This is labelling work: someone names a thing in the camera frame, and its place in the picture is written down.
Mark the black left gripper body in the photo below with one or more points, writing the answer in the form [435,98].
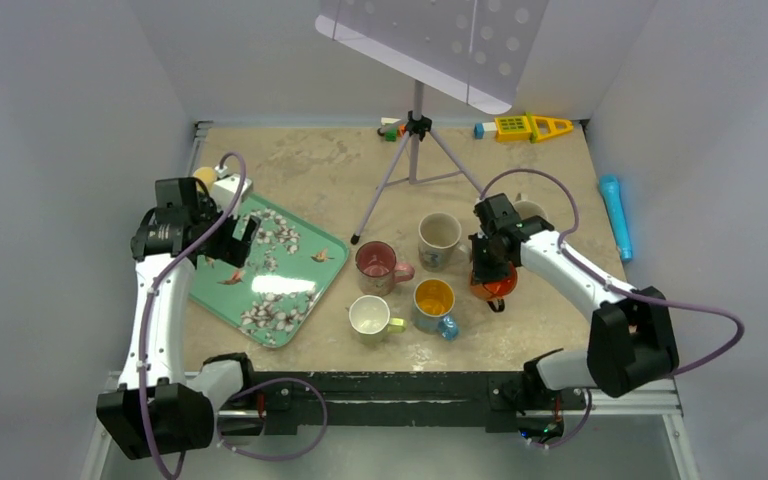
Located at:
[217,241]

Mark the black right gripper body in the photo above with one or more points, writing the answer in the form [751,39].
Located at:
[486,263]

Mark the orange mug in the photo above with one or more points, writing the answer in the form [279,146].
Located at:
[494,293]

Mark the cream coral shell mug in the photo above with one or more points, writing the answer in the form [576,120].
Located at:
[527,208]

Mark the cream dragon mug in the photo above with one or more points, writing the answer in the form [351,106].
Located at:
[440,237]

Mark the yellow mug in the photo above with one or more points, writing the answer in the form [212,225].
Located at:
[206,177]

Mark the blue butterfly mug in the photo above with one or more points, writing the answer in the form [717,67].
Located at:
[432,311]

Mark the pink skull mug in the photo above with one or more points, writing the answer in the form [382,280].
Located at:
[380,270]

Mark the lime green mug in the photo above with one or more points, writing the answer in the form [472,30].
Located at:
[372,321]

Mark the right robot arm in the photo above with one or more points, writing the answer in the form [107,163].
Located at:
[631,341]

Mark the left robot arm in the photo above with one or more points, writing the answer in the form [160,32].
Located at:
[155,408]

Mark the green floral tray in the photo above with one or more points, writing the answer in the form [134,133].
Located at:
[290,266]

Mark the yellow toy grid block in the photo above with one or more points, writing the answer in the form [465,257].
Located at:
[513,128]

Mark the blue white toy block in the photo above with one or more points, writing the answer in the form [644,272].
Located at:
[484,130]

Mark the yellow green toy ramp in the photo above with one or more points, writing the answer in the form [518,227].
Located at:
[545,128]

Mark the blue toy flashlight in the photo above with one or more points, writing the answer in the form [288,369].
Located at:
[610,190]

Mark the white music stand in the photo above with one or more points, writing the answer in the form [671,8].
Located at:
[472,51]

